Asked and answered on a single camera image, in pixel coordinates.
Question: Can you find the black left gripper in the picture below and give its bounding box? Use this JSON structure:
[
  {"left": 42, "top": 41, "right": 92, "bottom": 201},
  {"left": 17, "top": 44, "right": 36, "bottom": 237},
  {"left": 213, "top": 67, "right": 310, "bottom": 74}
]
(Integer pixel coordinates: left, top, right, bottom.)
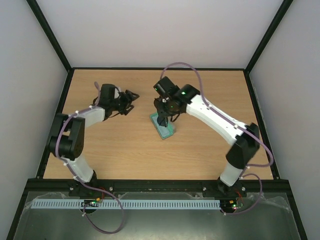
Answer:
[{"left": 111, "top": 89, "right": 140, "bottom": 115}]

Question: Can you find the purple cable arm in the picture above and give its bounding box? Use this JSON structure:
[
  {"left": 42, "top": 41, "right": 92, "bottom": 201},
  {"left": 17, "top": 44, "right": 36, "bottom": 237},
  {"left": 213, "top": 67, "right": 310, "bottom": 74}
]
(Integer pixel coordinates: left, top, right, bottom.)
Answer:
[
  {"left": 160, "top": 61, "right": 275, "bottom": 216},
  {"left": 55, "top": 81, "right": 103, "bottom": 193}
]

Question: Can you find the black enclosure frame post right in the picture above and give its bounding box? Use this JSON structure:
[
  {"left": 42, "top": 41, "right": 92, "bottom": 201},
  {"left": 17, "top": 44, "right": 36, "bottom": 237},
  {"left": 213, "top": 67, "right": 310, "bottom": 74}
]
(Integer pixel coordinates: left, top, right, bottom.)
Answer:
[{"left": 244, "top": 0, "right": 293, "bottom": 75}]

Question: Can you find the grey felt glasses case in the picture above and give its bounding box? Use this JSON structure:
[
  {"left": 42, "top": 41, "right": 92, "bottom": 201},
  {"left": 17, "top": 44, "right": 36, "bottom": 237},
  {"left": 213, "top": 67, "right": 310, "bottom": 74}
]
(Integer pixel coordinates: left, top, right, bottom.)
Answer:
[{"left": 149, "top": 113, "right": 176, "bottom": 140}]

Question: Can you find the black enclosure frame post left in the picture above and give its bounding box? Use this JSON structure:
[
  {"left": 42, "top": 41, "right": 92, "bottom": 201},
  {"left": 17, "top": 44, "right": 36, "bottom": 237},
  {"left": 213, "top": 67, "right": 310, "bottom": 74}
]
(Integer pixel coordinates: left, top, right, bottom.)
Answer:
[{"left": 26, "top": 0, "right": 72, "bottom": 72}]

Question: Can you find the light blue slotted cable duct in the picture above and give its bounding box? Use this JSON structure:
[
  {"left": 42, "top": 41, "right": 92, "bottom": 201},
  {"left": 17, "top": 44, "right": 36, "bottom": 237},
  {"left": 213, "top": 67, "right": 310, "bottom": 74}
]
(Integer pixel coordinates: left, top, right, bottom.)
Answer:
[{"left": 31, "top": 199, "right": 221, "bottom": 210}]

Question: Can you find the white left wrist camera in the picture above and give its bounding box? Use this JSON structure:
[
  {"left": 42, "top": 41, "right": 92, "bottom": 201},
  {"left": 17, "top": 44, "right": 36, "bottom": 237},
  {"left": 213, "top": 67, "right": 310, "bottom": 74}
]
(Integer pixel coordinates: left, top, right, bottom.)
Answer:
[{"left": 114, "top": 86, "right": 122, "bottom": 99}]

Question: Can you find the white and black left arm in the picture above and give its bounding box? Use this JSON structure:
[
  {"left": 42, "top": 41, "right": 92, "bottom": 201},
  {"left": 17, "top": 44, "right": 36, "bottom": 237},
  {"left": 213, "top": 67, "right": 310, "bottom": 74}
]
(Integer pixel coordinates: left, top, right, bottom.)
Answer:
[{"left": 46, "top": 82, "right": 140, "bottom": 197}]

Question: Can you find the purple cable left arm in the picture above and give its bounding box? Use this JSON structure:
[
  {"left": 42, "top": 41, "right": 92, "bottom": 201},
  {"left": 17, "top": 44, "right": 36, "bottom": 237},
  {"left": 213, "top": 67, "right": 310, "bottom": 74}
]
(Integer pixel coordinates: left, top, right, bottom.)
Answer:
[{"left": 55, "top": 81, "right": 103, "bottom": 193}]

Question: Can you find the purple cable loop front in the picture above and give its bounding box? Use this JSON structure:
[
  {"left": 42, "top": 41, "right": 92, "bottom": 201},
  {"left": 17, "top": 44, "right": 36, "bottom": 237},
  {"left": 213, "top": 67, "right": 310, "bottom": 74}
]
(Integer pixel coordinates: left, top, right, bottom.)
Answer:
[{"left": 81, "top": 191, "right": 125, "bottom": 235}]

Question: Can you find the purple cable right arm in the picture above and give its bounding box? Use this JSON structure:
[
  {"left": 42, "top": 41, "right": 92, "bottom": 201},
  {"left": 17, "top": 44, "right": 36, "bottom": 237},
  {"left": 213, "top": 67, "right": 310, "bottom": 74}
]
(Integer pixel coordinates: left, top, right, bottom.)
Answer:
[{"left": 160, "top": 61, "right": 275, "bottom": 216}]

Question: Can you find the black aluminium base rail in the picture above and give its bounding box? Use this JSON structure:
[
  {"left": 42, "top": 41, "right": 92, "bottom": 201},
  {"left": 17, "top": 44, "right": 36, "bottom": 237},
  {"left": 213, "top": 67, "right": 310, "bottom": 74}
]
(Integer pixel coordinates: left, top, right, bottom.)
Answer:
[{"left": 23, "top": 178, "right": 292, "bottom": 199}]

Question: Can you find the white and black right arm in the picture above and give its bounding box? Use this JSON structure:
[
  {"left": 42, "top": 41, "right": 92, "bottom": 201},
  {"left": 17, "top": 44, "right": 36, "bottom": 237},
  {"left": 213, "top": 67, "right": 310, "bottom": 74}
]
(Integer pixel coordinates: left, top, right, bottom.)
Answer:
[{"left": 150, "top": 76, "right": 260, "bottom": 196}]

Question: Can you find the light blue cleaning cloth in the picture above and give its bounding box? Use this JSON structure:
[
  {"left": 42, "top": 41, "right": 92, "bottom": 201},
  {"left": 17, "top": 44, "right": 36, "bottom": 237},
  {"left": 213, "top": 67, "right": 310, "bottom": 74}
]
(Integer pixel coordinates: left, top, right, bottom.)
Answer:
[{"left": 159, "top": 126, "right": 174, "bottom": 138}]

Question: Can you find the black enclosure frame post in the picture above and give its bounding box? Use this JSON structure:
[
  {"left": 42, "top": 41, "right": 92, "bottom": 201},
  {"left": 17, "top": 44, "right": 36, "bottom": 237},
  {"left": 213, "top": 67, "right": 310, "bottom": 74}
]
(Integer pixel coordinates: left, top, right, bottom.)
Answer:
[
  {"left": 26, "top": 0, "right": 72, "bottom": 72},
  {"left": 244, "top": 0, "right": 293, "bottom": 75}
]

